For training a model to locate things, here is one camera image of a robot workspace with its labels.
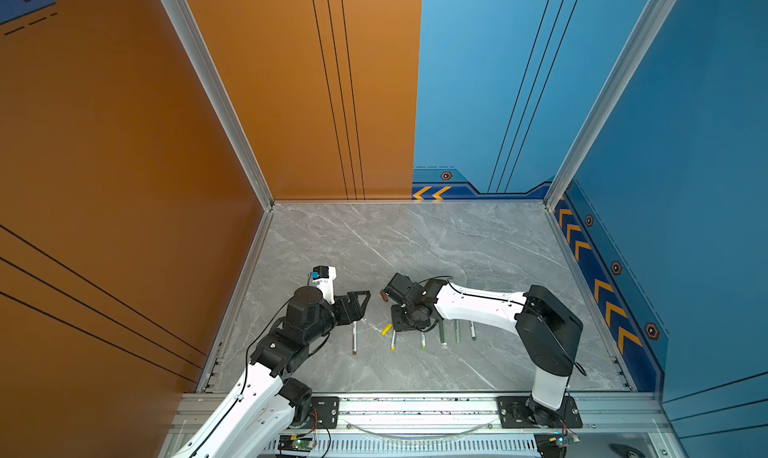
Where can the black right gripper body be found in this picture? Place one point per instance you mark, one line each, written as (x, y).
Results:
(410, 311)

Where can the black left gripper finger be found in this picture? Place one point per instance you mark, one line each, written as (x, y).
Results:
(349, 313)
(357, 298)

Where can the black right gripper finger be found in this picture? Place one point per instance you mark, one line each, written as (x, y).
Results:
(399, 319)
(424, 325)

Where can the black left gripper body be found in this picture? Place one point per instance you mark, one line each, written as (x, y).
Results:
(326, 323)

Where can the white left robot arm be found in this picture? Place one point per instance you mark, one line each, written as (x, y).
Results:
(266, 400)

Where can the left green circuit board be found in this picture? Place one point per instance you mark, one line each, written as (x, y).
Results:
(295, 446)

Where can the green circuit board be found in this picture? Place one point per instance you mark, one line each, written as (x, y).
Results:
(563, 441)
(295, 446)

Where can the right green circuit board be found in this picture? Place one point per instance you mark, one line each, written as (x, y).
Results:
(563, 441)

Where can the black object bottom right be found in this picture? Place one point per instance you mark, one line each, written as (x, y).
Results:
(626, 451)

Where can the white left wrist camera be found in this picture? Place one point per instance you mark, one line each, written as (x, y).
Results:
(322, 277)

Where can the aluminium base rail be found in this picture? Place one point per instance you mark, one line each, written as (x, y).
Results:
(460, 424)

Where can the aluminium left corner post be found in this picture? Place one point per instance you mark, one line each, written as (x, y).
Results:
(191, 38)

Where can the aluminium corner post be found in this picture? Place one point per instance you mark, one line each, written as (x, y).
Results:
(191, 38)
(642, 36)

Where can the aluminium right corner post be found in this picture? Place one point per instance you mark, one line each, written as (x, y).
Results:
(642, 36)

